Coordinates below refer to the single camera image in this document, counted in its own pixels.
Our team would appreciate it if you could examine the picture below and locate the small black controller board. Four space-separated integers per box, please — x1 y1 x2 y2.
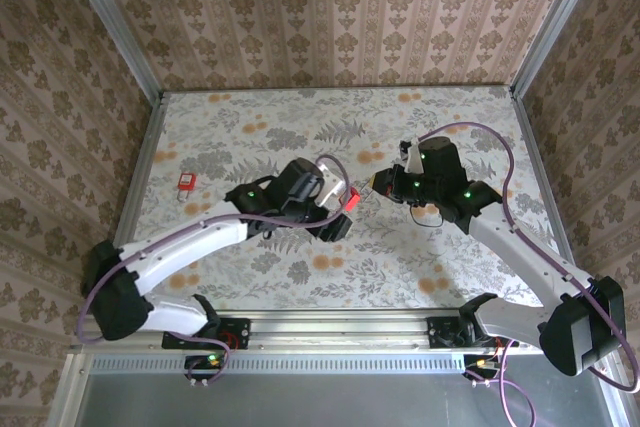
462 354 501 374
184 354 224 374

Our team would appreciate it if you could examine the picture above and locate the grey metal panel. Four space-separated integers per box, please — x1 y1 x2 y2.
74 371 616 427

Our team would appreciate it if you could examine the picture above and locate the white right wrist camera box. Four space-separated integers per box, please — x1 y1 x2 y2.
398 138 427 174

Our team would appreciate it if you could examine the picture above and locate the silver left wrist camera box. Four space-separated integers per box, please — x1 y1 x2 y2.
314 159 351 211

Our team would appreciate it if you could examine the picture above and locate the thin black cable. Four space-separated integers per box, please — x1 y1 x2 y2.
407 201 449 229

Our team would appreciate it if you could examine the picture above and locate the purple cable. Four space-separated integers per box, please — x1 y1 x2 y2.
414 121 640 427
77 153 351 388

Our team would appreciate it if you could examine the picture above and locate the aluminium table edge rail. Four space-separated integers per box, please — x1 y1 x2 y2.
509 89 576 273
102 91 169 308

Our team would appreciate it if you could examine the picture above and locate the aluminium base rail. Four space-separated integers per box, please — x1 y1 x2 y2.
69 314 551 354

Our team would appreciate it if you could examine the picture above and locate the slotted grey cable duct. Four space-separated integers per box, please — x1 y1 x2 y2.
87 352 471 373

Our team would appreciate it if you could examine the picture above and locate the aluminium frame post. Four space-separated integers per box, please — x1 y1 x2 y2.
509 0 609 98
55 0 166 98

